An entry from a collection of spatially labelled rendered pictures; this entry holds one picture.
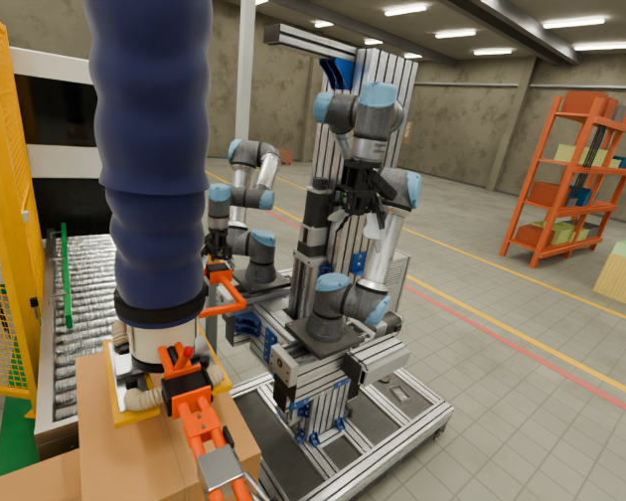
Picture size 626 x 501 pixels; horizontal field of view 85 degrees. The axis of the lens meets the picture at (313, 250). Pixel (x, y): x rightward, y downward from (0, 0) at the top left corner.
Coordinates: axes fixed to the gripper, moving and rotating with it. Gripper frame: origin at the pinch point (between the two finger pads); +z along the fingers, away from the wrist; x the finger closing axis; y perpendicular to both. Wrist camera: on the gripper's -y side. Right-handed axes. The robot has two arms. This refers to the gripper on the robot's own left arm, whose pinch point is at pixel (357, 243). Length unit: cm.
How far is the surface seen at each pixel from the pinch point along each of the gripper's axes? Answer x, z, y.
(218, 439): 9, 33, 39
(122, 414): -18, 45, 51
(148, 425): -23, 57, 45
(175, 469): -7, 57, 43
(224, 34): -1111, -225, -454
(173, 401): -3, 31, 44
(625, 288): 2, 134, -542
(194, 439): 7, 33, 43
